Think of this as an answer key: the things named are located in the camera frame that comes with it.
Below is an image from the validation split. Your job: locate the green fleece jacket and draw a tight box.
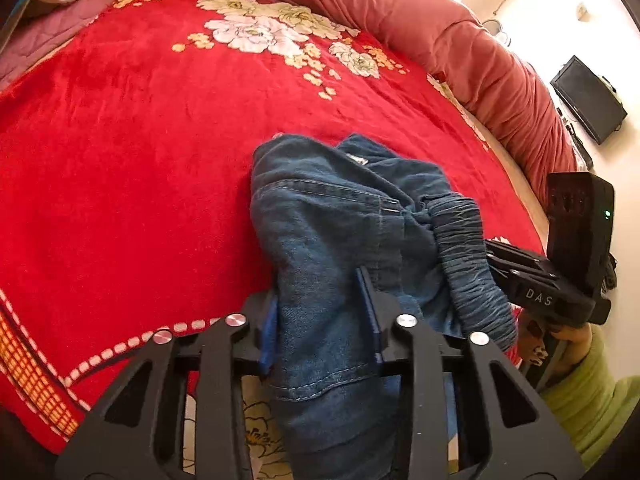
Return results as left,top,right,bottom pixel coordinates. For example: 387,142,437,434
540,326,639,469

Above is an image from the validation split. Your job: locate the cream bed sheet mattress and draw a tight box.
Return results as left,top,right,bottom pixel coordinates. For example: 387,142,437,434
426,75,549,252

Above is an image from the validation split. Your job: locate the black wall television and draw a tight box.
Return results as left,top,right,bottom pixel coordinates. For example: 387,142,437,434
551,55,627,145

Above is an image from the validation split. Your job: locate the red floral blanket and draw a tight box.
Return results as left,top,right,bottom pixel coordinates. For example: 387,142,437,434
1,0,538,454

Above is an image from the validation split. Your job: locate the rust red rolled duvet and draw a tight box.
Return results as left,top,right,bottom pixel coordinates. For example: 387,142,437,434
276,0,577,206

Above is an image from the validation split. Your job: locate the person's right hand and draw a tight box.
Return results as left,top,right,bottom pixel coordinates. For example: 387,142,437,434
518,310,593,391

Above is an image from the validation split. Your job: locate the pink quilted pillow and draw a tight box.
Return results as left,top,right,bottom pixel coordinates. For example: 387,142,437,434
1,0,115,90

